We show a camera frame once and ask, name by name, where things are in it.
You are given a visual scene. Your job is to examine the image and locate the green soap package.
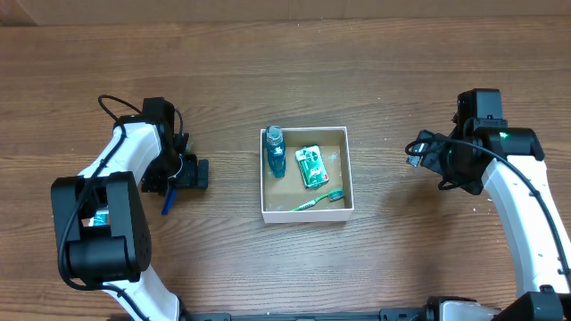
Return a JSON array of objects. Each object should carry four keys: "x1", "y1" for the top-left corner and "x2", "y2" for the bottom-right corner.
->
[{"x1": 294, "y1": 145, "x2": 329, "y2": 189}]

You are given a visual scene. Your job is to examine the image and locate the green toothbrush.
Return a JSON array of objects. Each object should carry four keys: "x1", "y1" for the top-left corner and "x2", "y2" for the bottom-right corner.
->
[{"x1": 293, "y1": 189, "x2": 344, "y2": 211}]

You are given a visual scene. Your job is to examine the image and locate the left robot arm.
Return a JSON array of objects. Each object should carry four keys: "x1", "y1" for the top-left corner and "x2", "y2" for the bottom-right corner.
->
[{"x1": 51, "y1": 97, "x2": 209, "y2": 320}]

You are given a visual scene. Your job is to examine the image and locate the blue disposable razor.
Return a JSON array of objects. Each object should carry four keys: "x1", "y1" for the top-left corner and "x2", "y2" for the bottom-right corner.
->
[{"x1": 161, "y1": 186, "x2": 177, "y2": 216}]

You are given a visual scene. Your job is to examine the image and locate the teal toothpaste tube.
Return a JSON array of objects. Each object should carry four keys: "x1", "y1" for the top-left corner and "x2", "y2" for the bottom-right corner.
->
[{"x1": 88, "y1": 209, "x2": 110, "y2": 226}]

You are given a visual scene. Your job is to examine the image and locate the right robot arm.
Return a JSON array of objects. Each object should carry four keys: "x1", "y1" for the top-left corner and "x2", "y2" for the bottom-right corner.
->
[{"x1": 407, "y1": 89, "x2": 570, "y2": 320}]

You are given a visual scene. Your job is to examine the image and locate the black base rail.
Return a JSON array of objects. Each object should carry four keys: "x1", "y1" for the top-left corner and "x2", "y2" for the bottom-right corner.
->
[{"x1": 180, "y1": 308, "x2": 438, "y2": 321}]

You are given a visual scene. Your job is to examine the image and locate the blue mouthwash bottle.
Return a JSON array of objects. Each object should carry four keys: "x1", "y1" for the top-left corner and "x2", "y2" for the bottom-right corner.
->
[{"x1": 265, "y1": 125, "x2": 286, "y2": 178}]

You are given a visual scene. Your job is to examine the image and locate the white cardboard box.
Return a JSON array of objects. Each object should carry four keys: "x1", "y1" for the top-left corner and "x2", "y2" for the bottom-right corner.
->
[{"x1": 260, "y1": 127, "x2": 354, "y2": 224}]

